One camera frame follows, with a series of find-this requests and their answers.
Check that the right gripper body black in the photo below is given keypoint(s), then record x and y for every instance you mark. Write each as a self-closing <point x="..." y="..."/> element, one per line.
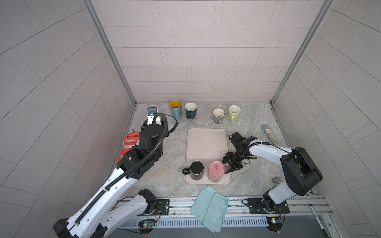
<point x="237" y="156"/>

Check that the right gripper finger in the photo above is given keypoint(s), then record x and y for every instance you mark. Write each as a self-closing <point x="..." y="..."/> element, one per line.
<point x="234" y="167"/>
<point x="227" y="159"/>

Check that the pink glass mug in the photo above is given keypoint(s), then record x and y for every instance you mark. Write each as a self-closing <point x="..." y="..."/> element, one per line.
<point x="217" y="173"/>

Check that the black mug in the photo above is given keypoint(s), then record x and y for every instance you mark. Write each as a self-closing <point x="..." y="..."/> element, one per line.
<point x="195" y="170"/>

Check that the grey mug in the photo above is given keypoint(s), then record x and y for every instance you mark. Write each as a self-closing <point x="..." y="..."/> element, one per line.
<point x="218" y="116"/>

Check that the light green mug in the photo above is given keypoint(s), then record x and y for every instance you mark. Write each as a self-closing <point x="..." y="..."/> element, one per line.
<point x="234" y="112"/>

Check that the dark green mug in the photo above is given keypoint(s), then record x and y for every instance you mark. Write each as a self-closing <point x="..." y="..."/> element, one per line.
<point x="191" y="110"/>

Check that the light blue butterfly mug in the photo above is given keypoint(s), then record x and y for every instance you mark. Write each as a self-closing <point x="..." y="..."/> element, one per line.
<point x="176" y="109"/>

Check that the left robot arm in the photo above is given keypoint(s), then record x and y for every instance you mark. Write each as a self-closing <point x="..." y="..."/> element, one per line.
<point x="98" y="218"/>

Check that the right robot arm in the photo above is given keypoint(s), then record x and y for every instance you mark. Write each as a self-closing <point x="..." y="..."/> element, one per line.
<point x="300" y="172"/>

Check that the beige tray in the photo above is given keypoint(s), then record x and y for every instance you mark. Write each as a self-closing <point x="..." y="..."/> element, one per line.
<point x="207" y="146"/>

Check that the clear tube with grains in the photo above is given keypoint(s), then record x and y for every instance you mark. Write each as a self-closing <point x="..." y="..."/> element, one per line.
<point x="268" y="131"/>

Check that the small metal fitting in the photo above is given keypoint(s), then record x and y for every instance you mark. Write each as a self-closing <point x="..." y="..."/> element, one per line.
<point x="277" y="180"/>

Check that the teal cloth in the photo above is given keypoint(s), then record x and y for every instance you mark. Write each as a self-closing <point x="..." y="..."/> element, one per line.
<point x="210" y="208"/>

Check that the right circuit board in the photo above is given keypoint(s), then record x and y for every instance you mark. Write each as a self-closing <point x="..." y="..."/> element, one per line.
<point x="275" y="224"/>

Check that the circuit board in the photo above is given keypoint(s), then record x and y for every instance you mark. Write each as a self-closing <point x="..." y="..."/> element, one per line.
<point x="275" y="224"/>
<point x="146" y="226"/>

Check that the red monster plush toy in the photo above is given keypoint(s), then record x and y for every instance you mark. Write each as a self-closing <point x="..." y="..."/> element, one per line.
<point x="129" y="141"/>

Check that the left circuit board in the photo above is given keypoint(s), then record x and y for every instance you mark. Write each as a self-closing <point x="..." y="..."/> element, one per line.
<point x="146" y="226"/>

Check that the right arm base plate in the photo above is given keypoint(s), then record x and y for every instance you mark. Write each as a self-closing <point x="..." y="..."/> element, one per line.
<point x="265" y="206"/>

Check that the aluminium mounting rail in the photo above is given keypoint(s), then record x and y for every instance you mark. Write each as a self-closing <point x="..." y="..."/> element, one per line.
<point x="298" y="205"/>

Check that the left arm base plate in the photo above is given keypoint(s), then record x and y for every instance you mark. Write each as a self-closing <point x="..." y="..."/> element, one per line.
<point x="160" y="206"/>

